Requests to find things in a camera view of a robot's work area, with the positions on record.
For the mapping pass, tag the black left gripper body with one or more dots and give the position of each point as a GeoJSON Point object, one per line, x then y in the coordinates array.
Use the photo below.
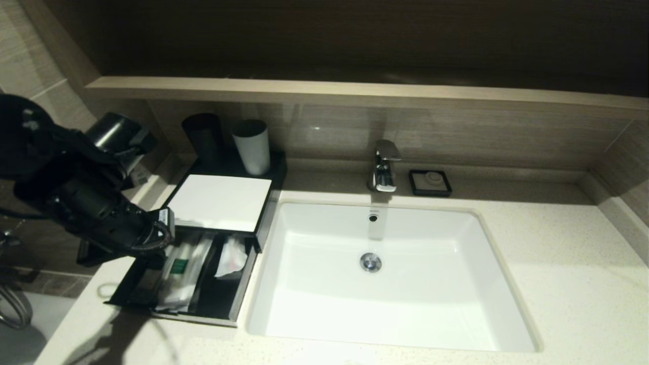
{"type": "Point", "coordinates": [147, 228]}

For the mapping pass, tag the toothbrush packet dark bristles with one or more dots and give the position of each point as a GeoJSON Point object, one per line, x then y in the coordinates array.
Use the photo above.
{"type": "Point", "coordinates": [177, 284]}

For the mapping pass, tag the translucent shower cap packet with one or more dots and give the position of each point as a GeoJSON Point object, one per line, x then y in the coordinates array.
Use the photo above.
{"type": "Point", "coordinates": [233, 258]}

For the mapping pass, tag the black box drawer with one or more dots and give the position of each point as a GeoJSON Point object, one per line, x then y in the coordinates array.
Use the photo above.
{"type": "Point", "coordinates": [223, 304]}

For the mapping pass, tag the white cup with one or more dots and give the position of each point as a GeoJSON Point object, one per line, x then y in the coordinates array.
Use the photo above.
{"type": "Point", "coordinates": [252, 151]}

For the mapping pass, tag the black square soap dish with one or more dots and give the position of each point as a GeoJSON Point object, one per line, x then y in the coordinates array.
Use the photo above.
{"type": "Point", "coordinates": [420, 186]}

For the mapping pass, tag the black and orange left arm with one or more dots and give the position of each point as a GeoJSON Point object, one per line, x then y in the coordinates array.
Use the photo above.
{"type": "Point", "coordinates": [50, 167]}

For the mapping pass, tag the black cup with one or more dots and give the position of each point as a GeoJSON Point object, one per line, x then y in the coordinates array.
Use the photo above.
{"type": "Point", "coordinates": [202, 136]}

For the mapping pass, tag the chrome drain plug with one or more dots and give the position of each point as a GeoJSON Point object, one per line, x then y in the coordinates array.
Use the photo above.
{"type": "Point", "coordinates": [370, 262]}

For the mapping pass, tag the white packet green print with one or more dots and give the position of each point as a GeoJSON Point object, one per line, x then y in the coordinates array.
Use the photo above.
{"type": "Point", "coordinates": [200, 253]}

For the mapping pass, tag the white sink basin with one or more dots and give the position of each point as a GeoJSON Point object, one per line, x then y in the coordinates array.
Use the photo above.
{"type": "Point", "coordinates": [431, 284]}

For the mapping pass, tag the wooden wall shelf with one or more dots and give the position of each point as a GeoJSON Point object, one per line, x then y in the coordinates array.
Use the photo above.
{"type": "Point", "coordinates": [355, 93]}

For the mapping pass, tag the round white soap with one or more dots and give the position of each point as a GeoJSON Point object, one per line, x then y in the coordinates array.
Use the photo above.
{"type": "Point", "coordinates": [432, 178]}

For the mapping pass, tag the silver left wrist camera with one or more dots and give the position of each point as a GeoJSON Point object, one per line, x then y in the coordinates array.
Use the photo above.
{"type": "Point", "coordinates": [139, 176]}

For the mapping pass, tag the chrome faucet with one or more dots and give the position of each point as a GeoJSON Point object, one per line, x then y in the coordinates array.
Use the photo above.
{"type": "Point", "coordinates": [384, 172]}

